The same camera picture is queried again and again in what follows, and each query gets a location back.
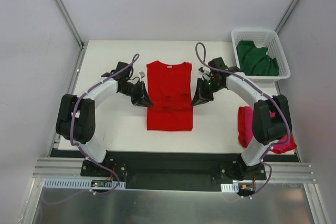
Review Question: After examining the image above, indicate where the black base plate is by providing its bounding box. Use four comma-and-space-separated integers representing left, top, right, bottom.
80, 151, 267, 190

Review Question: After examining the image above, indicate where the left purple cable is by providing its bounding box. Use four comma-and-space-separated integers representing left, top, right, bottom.
41, 53, 140, 205

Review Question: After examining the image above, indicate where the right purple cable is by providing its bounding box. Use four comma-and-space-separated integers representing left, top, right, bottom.
195, 42, 292, 201

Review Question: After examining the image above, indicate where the green t shirt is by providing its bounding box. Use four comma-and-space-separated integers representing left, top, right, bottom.
236, 40, 280, 76

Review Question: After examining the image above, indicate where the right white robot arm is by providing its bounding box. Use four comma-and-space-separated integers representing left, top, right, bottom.
191, 58, 292, 180

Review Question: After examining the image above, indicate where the aluminium rail frame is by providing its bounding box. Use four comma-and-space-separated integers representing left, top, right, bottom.
33, 41, 328, 223

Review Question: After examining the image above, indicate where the left white cable duct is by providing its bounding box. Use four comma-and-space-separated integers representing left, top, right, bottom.
44, 178, 126, 190

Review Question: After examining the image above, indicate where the red t shirt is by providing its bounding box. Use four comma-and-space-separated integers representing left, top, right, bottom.
237, 106, 297, 154
146, 61, 193, 132

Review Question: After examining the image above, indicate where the purple cable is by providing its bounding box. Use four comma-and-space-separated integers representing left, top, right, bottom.
195, 42, 292, 201
41, 53, 140, 205

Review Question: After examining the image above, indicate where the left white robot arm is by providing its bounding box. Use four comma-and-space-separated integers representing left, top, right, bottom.
56, 61, 154, 176

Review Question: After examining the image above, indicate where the right white cable duct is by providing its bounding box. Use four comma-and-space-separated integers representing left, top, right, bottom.
220, 183, 239, 193

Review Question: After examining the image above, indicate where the white plastic basket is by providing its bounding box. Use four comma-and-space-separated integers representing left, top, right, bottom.
231, 28, 291, 83

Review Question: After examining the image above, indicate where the white cable duct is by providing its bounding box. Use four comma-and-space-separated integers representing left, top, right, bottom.
44, 178, 126, 190
220, 183, 239, 193

